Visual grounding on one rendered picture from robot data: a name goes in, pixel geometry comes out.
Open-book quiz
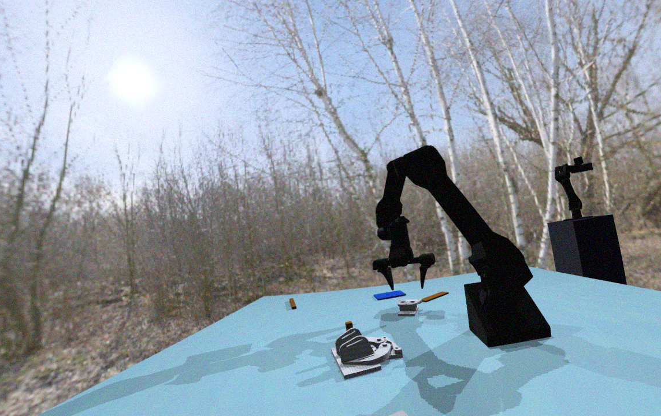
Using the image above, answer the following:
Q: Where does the blue flat plate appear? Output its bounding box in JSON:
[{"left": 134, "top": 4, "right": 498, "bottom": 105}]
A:
[{"left": 374, "top": 291, "right": 406, "bottom": 300}]

